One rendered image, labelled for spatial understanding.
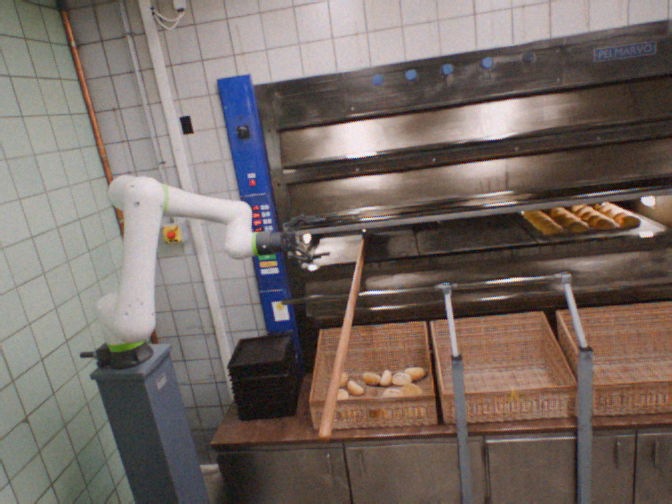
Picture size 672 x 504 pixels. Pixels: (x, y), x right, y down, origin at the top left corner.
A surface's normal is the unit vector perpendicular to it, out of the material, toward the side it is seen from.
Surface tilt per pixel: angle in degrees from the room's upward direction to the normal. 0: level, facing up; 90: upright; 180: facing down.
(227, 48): 90
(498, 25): 90
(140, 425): 90
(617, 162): 70
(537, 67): 90
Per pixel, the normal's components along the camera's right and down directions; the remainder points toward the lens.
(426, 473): -0.11, 0.30
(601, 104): -0.15, -0.05
